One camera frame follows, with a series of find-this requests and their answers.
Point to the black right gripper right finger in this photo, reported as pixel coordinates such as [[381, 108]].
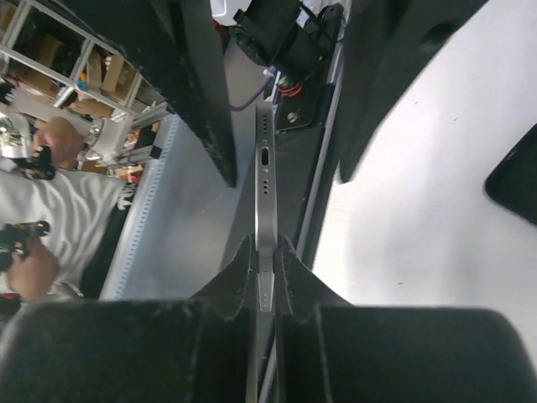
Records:
[[329, 350]]

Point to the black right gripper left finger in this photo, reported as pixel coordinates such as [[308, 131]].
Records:
[[197, 350]]

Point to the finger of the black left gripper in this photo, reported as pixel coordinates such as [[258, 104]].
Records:
[[386, 46], [174, 45]]

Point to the white storage shelf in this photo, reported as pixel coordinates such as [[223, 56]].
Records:
[[57, 67]]

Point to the person in white shirt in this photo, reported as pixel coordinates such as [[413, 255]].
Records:
[[86, 212]]

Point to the left white cable duct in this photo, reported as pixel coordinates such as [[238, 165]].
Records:
[[131, 237]]

